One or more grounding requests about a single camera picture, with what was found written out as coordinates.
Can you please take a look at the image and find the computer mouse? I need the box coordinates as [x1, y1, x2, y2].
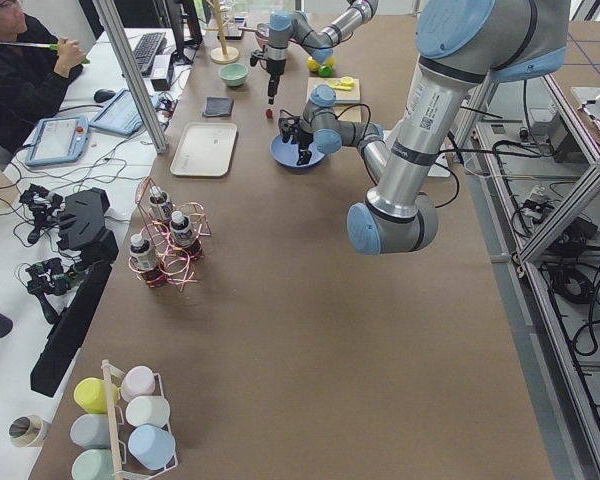
[93, 89, 116, 104]

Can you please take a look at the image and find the dark drink bottle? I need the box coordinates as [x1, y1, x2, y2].
[170, 210, 203, 260]
[129, 233, 165, 288]
[149, 185, 173, 224]

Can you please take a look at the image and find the seated person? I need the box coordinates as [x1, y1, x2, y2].
[0, 1, 86, 154]

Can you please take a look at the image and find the cream serving tray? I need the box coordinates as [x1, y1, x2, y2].
[170, 122, 238, 178]

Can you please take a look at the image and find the green lime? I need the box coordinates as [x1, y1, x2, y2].
[317, 65, 333, 78]

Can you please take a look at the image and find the yellow cup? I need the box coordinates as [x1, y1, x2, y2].
[73, 377, 107, 414]

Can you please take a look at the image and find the yellow plastic knife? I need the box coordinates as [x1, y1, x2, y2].
[327, 76, 355, 91]

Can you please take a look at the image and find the wooden cutting board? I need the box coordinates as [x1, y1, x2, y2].
[306, 77, 361, 104]

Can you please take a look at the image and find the pink cup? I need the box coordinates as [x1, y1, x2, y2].
[120, 365, 155, 402]

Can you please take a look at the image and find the blue teach pendant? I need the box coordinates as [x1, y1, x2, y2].
[89, 89, 144, 136]
[25, 115, 89, 167]

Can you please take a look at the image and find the pink bowl with ice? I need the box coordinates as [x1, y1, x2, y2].
[255, 23, 269, 47]

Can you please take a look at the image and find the copper wire bottle rack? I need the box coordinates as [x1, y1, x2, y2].
[128, 176, 212, 290]

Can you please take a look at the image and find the grey folded cloth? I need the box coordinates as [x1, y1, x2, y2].
[202, 96, 234, 118]

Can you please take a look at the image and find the tape roll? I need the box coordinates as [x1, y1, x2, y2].
[8, 415, 49, 448]

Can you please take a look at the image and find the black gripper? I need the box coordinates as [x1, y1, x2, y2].
[249, 47, 286, 105]
[278, 114, 313, 167]

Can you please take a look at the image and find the mint green bowl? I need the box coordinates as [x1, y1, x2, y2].
[219, 63, 249, 88]

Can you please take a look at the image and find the black keyboard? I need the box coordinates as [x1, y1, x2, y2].
[133, 32, 166, 77]

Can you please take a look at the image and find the wooden glass stand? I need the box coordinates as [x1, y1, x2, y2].
[206, 0, 240, 65]

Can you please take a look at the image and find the blue cup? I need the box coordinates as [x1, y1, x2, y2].
[128, 424, 176, 470]

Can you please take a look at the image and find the blue plate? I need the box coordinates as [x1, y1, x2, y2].
[270, 135, 325, 170]

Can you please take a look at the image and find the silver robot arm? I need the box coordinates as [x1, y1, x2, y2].
[250, 0, 378, 105]
[279, 1, 570, 255]

